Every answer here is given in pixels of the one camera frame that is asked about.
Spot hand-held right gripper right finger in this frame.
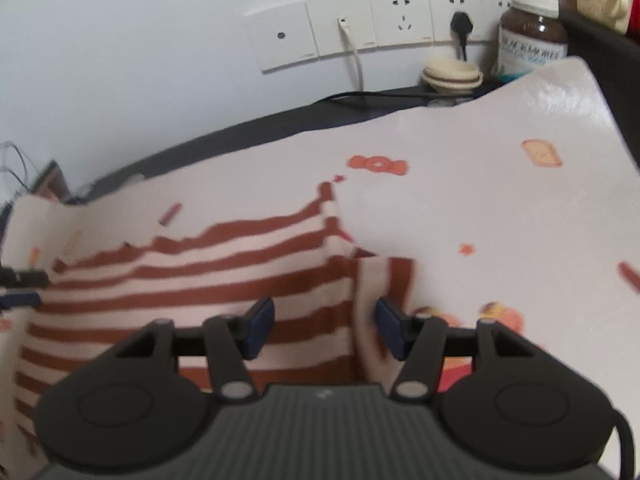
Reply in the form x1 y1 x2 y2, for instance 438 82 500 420
375 296 540 403

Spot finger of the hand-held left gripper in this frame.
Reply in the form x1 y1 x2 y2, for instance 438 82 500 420
0 266 52 290
0 291 43 312

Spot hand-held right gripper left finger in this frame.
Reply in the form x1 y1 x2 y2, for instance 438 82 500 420
115 296 277 403

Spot brown white striped shirt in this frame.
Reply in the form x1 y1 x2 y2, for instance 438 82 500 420
14 181 418 456

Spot dark brown box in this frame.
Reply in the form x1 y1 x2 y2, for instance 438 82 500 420
29 160 70 202

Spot white printed mat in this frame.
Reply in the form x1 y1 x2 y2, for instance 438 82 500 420
0 56 640 480

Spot small cream bowl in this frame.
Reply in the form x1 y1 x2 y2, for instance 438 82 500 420
420 58 485 96

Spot black power plug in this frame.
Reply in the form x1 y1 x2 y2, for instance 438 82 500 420
450 10 473 62

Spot brown bottle with white cap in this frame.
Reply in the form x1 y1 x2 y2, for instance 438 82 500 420
496 0 570 83

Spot black cabinet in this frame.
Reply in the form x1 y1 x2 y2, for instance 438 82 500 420
557 7 640 163

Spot black cable loops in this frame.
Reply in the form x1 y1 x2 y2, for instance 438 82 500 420
0 141 38 221

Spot white charging cable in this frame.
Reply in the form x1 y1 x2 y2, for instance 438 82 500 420
337 17 365 93

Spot white wall socket panel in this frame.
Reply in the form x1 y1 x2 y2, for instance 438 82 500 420
244 0 516 73

